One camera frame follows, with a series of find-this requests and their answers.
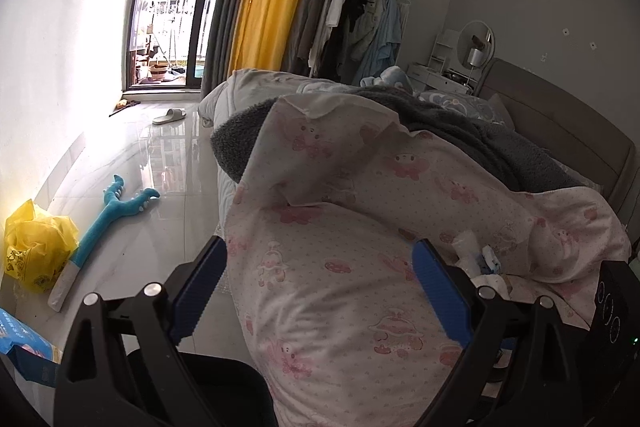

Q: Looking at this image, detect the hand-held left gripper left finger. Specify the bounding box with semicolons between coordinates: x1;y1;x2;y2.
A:
52;234;229;427

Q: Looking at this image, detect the white hanging garment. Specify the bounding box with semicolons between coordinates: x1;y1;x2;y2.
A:
324;0;348;30

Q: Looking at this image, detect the white dresser table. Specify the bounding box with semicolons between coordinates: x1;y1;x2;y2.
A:
407;62;479;94

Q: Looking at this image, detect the yellow plastic bag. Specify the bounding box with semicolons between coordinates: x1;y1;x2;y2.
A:
4;199;81;295

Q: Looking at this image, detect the blue printed tissue packet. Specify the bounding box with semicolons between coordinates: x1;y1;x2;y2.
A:
477;246;504;276

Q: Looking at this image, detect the grey curtain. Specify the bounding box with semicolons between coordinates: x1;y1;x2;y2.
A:
200;0;272;98

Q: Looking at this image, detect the pink printed duvet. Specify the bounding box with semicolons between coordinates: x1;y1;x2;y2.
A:
219;96;632;427

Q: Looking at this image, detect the light blue plush toy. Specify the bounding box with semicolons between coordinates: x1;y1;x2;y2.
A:
360;65;417;90

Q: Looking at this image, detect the grey fleece blanket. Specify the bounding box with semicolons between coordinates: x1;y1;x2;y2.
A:
210;84;597;194

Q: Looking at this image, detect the white quilt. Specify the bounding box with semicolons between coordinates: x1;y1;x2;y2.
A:
197;68;362;134

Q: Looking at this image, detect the blue plush toy stick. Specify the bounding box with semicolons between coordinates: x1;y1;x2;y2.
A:
47;174;162;313

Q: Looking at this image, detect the round white mirror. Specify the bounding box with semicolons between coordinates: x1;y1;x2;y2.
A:
457;20;495;74

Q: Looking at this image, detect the light blue hanging shirt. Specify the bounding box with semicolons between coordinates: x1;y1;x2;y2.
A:
359;0;405;84

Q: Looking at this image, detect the beige hanging jacket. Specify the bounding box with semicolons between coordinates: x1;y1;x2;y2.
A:
349;0;397;60

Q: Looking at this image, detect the white desktop shelf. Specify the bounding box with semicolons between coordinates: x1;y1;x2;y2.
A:
429;30;462;76

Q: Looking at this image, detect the white crumpled tissue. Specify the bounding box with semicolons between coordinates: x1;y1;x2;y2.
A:
452;229;484;269

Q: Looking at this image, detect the blue cardboard box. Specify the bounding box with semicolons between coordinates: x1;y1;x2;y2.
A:
0;307;64;389

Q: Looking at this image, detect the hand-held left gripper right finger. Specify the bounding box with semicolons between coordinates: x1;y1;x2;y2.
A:
411;238;596;427

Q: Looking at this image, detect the sliding glass balcony door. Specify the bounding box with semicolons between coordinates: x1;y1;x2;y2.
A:
121;0;237;94

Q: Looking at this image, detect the clear bubble wrap piece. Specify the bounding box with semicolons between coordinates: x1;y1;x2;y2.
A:
212;276;237;309

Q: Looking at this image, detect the brown padded headboard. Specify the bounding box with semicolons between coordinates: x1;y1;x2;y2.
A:
475;58;637;229

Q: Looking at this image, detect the small dark floor object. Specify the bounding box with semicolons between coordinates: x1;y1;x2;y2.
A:
109;98;139;118

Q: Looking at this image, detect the grey slipper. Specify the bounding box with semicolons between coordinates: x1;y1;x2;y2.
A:
151;108;187;126

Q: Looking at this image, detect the printed pillow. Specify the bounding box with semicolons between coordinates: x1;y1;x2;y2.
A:
417;89;517;128

